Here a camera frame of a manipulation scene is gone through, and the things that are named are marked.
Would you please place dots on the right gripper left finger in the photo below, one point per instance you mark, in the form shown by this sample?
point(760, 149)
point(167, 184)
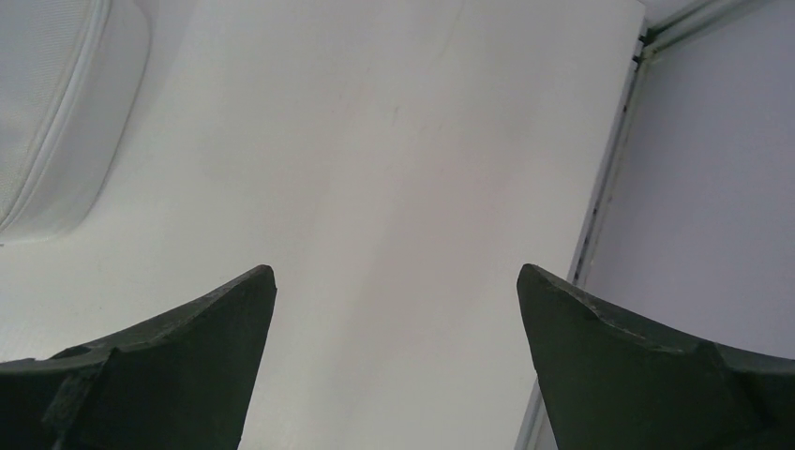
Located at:
point(180, 380)

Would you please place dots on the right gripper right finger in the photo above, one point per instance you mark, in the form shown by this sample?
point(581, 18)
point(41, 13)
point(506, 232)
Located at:
point(613, 379)

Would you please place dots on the grey plastic medicine box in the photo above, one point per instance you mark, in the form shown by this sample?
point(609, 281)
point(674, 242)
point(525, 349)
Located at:
point(84, 153)

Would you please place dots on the grey box lid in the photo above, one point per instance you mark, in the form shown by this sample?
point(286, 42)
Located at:
point(46, 47)

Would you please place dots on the aluminium frame rail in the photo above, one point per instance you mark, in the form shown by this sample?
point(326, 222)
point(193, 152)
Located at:
point(693, 220)

